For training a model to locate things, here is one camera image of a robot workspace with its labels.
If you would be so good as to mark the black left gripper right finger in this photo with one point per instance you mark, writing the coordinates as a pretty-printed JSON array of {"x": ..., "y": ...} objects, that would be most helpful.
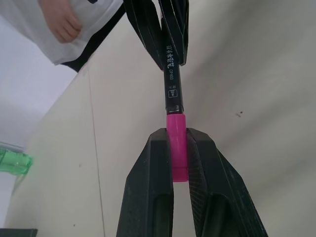
[{"x": 219, "y": 197}]

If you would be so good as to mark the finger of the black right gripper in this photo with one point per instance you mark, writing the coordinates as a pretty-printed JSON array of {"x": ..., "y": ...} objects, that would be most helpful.
[
  {"x": 145, "y": 22},
  {"x": 179, "y": 24}
]

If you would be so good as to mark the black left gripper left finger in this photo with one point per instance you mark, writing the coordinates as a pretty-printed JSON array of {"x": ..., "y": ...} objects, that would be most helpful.
[{"x": 145, "y": 192}]

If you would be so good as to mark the pink marker cap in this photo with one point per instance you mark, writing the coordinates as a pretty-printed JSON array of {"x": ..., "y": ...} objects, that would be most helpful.
[{"x": 175, "y": 148}]

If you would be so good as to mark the black marker pen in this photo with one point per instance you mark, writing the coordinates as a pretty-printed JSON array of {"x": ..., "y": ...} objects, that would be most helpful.
[{"x": 173, "y": 86}]

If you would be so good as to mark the person's bare hand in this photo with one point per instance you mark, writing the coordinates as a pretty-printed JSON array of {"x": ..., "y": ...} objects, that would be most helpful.
[{"x": 66, "y": 27}]

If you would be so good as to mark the person in white shirt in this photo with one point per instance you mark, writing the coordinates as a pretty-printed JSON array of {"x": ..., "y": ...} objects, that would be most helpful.
[{"x": 29, "y": 19}]

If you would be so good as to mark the green plastic bottle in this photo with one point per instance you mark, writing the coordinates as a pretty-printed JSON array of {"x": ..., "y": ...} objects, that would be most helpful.
[{"x": 14, "y": 161}]

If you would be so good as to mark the dark flat box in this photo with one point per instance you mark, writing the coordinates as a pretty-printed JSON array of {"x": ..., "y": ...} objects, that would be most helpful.
[{"x": 17, "y": 233}]

